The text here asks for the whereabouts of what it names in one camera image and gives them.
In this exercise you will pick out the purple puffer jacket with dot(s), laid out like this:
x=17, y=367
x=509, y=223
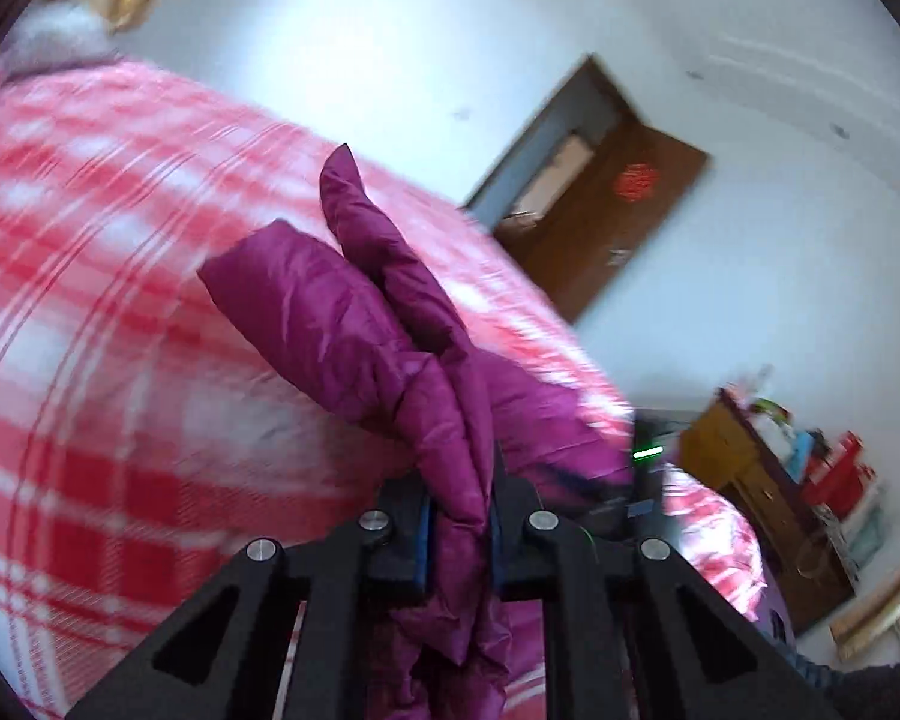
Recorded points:
x=360, y=330

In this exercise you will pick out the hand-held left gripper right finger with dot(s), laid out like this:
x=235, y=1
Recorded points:
x=497, y=540

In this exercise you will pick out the dark door frame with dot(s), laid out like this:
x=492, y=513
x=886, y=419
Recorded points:
x=540, y=135

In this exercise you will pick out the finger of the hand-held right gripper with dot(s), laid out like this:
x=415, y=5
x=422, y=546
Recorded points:
x=611, y=511

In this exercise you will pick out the red plaid bed sheet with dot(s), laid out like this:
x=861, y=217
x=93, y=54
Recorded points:
x=82, y=315

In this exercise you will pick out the brown wooden door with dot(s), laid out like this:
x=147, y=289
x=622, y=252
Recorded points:
x=607, y=240

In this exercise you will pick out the red boxes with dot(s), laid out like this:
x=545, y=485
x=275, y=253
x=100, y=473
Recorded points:
x=840, y=465

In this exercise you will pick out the golden wooden frame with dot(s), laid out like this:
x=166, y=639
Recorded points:
x=881, y=615

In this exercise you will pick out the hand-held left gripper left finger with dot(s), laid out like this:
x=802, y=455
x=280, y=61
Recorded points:
x=422, y=540

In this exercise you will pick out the person's right forearm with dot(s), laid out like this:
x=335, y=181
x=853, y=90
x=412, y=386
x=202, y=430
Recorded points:
x=877, y=694

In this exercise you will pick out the red door decoration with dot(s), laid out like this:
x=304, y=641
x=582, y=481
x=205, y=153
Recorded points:
x=637, y=182

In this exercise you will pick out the wooden cabinet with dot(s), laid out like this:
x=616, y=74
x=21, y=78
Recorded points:
x=765, y=495

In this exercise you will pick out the striped grey pillow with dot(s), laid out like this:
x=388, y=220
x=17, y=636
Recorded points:
x=52, y=37

